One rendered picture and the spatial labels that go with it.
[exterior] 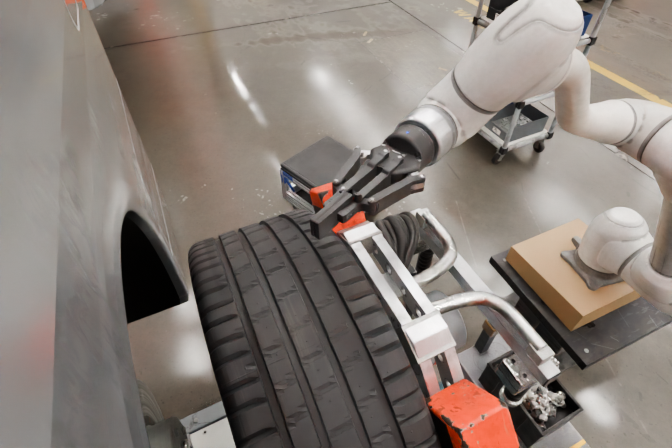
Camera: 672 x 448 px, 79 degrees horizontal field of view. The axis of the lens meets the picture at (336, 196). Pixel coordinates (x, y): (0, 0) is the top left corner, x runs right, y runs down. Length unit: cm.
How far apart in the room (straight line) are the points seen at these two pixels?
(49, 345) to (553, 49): 60
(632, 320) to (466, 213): 94
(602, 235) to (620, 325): 38
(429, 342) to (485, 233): 173
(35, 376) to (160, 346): 174
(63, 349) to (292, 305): 34
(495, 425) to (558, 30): 50
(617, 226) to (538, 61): 106
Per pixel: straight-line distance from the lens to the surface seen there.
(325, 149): 216
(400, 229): 83
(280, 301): 57
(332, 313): 56
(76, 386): 29
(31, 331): 26
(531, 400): 127
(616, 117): 107
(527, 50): 62
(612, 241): 163
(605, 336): 180
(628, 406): 208
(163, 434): 82
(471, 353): 140
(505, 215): 246
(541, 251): 180
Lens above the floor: 167
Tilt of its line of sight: 44 degrees down
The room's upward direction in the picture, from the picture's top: straight up
